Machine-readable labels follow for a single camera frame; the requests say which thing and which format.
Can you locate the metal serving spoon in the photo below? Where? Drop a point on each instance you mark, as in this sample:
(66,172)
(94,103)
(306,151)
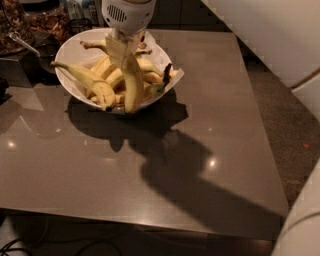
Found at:
(16,37)

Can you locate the glass jar with dried fruit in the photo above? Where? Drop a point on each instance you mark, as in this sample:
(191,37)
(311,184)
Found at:
(48,16)

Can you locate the back yellow banana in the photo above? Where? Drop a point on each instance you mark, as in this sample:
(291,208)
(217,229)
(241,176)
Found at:
(147,65)

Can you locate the right banana with dark stem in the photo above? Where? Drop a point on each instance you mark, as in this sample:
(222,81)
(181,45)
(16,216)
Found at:
(152,90)

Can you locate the white ceramic bowl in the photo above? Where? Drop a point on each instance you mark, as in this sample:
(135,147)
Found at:
(96,60)

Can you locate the curved yellow banana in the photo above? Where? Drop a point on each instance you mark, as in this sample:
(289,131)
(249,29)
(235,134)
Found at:
(132,76)

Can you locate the far right yellow banana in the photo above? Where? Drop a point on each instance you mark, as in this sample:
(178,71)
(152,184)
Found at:
(153,77)

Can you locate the glass jar with granola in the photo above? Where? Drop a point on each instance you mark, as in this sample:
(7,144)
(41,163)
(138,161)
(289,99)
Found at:
(13,20)

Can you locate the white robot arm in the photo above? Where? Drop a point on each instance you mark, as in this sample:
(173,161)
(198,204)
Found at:
(284,35)

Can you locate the front left yellow banana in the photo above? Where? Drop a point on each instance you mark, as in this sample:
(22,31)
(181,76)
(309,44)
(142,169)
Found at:
(104,92)

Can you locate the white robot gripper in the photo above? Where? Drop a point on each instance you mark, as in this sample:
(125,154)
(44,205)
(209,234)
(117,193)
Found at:
(130,16)

